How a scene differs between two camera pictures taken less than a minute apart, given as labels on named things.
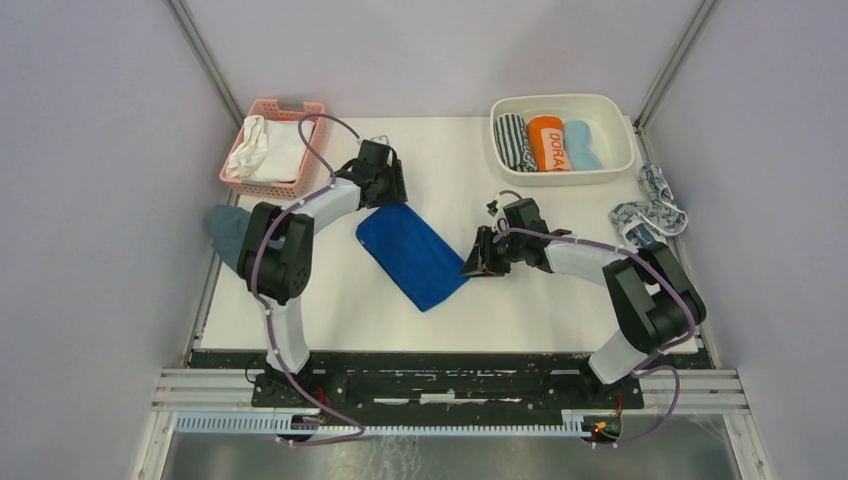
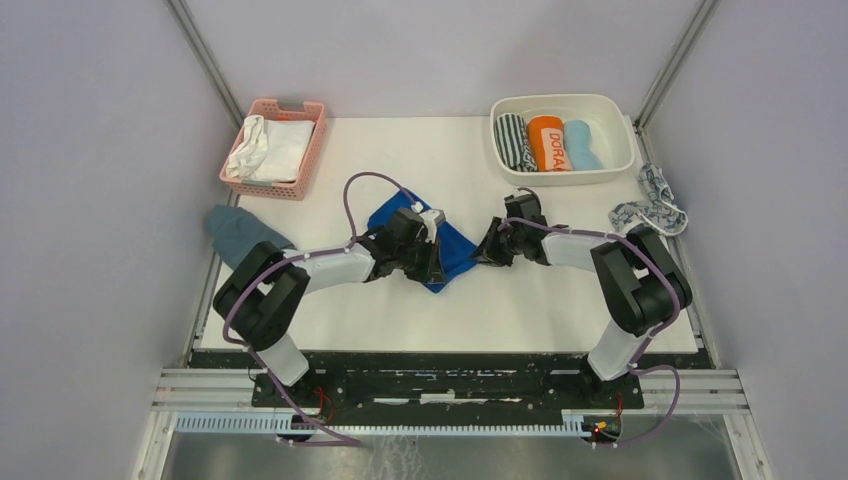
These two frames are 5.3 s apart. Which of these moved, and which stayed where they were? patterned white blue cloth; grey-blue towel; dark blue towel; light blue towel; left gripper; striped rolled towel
Moved: dark blue towel; left gripper
Stayed: striped rolled towel; patterned white blue cloth; grey-blue towel; light blue towel
